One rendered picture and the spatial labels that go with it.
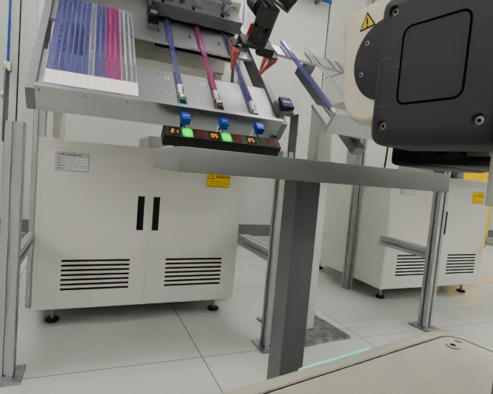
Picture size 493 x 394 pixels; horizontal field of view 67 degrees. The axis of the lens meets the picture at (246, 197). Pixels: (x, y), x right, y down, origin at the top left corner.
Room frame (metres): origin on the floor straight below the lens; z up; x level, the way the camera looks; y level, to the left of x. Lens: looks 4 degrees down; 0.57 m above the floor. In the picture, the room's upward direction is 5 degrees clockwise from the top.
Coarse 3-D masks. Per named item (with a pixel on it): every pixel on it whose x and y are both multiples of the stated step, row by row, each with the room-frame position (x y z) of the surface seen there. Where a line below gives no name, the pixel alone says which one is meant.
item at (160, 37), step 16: (96, 0) 1.33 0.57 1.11; (112, 0) 1.37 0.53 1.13; (128, 0) 1.41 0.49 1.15; (144, 0) 1.46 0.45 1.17; (144, 16) 1.37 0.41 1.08; (160, 16) 1.41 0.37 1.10; (144, 32) 1.29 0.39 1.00; (160, 32) 1.33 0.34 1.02; (176, 32) 1.37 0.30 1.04; (192, 32) 1.41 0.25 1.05; (208, 32) 1.46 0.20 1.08; (176, 48) 1.37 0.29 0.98; (192, 48) 1.33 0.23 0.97; (208, 48) 1.36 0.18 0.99; (224, 48) 1.40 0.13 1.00
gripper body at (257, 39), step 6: (252, 30) 1.10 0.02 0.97; (258, 30) 1.09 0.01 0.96; (264, 30) 1.09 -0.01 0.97; (270, 30) 1.10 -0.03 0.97; (240, 36) 1.12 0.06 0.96; (246, 36) 1.14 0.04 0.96; (252, 36) 1.11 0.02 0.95; (258, 36) 1.10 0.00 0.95; (264, 36) 1.10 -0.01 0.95; (246, 42) 1.10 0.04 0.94; (252, 42) 1.11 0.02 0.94; (258, 42) 1.11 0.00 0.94; (264, 42) 1.12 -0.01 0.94; (270, 42) 1.17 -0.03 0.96; (258, 48) 1.12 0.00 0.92; (264, 48) 1.12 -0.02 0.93; (270, 48) 1.13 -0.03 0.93
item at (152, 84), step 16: (144, 80) 1.09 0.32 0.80; (160, 80) 1.12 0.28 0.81; (192, 80) 1.18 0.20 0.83; (208, 80) 1.21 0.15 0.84; (144, 96) 1.04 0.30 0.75; (160, 96) 1.06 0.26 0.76; (176, 96) 1.09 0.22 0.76; (192, 96) 1.11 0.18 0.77; (208, 96) 1.14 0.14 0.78; (224, 96) 1.17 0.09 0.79; (240, 96) 1.21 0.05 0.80; (256, 96) 1.24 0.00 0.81; (240, 112) 1.14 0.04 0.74; (272, 112) 1.21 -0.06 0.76
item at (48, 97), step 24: (48, 96) 0.92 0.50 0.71; (72, 96) 0.93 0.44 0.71; (96, 96) 0.95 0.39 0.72; (120, 96) 0.96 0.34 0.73; (144, 120) 1.03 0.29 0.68; (168, 120) 1.05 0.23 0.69; (192, 120) 1.07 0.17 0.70; (216, 120) 1.09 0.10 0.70; (240, 120) 1.11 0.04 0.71; (264, 120) 1.13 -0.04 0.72
